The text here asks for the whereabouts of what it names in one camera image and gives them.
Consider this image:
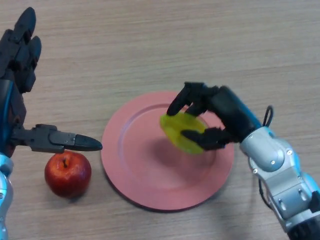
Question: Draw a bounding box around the pink round plate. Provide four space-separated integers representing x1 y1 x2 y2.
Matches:
100 91 235 212

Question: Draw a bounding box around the yellow starfruit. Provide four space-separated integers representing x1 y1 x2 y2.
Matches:
159 111 208 155

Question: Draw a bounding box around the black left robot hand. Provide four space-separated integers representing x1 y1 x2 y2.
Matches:
0 6 104 159

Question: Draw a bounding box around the red apple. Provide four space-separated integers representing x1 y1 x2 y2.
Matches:
44 150 92 199

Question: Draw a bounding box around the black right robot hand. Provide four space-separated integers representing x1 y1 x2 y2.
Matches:
166 81 263 152

